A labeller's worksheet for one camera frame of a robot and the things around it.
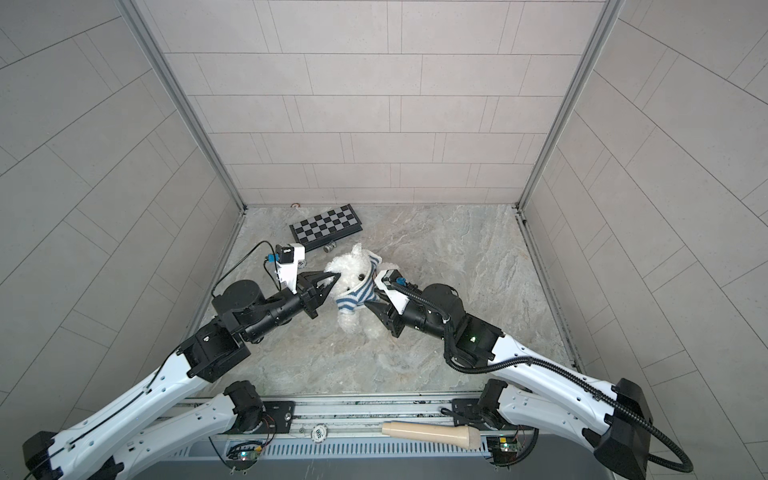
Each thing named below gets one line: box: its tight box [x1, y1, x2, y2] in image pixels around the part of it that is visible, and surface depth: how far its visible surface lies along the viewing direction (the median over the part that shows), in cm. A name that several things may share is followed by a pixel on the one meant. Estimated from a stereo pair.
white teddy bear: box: [325, 242, 399, 336], surface depth 63 cm
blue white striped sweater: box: [336, 255, 382, 312], surface depth 63 cm
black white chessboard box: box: [289, 204, 364, 252], surface depth 108 cm
